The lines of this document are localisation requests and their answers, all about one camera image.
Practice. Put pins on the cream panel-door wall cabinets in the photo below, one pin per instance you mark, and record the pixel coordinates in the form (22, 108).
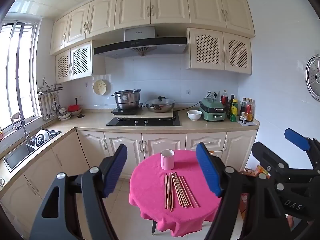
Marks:
(132, 7)

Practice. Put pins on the orange printed carton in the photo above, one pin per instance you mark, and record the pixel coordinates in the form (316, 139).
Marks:
(261, 170)

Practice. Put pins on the red liquid bottle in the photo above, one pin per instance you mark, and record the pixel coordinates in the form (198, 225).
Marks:
(224, 99)

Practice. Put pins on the green bottle yellow label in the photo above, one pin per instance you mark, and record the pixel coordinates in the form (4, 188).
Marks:
(233, 112)

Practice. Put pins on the dark sauce bottle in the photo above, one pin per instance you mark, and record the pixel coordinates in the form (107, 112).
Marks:
(242, 111)

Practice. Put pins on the metal sponge holder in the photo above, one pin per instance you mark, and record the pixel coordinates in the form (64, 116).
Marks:
(16, 121)

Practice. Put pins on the red sauce bottle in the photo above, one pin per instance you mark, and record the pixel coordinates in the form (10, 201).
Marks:
(250, 111)

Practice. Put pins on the cream perforated steamer plate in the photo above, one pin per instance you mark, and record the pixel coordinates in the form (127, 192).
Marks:
(100, 87)

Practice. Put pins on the green electric cooker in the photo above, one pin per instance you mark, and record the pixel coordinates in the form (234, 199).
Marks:
(212, 112)

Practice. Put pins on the black induction cooker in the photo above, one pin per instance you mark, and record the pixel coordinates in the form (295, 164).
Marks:
(117, 111)

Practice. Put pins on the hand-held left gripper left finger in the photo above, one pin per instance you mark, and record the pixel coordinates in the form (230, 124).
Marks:
(116, 170)

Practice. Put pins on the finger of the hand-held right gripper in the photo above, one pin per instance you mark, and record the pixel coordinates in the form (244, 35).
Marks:
(297, 140)
(265, 155)

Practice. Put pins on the stainless steel pot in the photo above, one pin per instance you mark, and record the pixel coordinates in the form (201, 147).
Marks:
(127, 101)

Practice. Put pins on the cream lattice-door wall cabinet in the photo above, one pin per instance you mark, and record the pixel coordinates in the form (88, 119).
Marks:
(222, 52)
(88, 60)

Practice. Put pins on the black glass gas stove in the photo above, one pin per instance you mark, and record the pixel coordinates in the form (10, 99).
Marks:
(160, 122)

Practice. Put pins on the dark green glass bottle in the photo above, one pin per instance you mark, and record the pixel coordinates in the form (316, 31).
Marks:
(232, 102)

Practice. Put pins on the pink tablecloth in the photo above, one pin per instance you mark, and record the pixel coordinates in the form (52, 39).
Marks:
(150, 180)

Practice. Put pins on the wok with glass lid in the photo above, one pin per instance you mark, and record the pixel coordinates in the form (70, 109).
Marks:
(160, 106)

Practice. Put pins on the cardboard box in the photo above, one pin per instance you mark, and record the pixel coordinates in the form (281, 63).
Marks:
(243, 205)

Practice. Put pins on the stack of white bowls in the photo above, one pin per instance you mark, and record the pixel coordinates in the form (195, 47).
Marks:
(63, 116)

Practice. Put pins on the person's right hand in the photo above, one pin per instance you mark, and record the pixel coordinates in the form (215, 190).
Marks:
(290, 221)

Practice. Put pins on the barred window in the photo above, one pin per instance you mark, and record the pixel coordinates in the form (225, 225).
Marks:
(17, 75)

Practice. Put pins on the round metal steamer rack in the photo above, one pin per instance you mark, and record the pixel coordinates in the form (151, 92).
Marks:
(312, 80)

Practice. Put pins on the steel sink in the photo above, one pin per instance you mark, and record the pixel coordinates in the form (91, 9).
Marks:
(17, 155)

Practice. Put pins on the white double wall socket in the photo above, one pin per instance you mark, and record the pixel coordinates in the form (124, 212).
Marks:
(216, 94)

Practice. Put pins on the steel faucet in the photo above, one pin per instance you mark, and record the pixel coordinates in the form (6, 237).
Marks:
(27, 135)

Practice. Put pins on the black steel range hood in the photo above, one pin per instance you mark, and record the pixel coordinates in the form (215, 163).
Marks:
(140, 45)

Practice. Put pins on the white bowl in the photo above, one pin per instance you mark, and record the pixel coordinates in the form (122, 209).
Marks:
(194, 115)

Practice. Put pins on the red container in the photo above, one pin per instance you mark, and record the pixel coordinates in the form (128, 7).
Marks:
(74, 108)

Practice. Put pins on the pink cup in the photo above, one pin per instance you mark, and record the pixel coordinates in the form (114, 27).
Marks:
(167, 162)

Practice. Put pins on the row of hanging metal utensils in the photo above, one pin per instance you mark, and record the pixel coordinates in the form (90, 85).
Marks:
(45, 107)

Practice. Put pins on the white paper sheet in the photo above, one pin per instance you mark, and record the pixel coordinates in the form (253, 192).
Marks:
(252, 123)

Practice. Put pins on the metal wall utensil rack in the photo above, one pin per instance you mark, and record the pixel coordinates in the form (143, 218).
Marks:
(50, 88)

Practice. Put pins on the group of wooden chopsticks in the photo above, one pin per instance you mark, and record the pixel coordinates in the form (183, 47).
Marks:
(170, 192)

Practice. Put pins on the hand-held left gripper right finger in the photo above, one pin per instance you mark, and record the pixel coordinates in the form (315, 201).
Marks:
(208, 170)

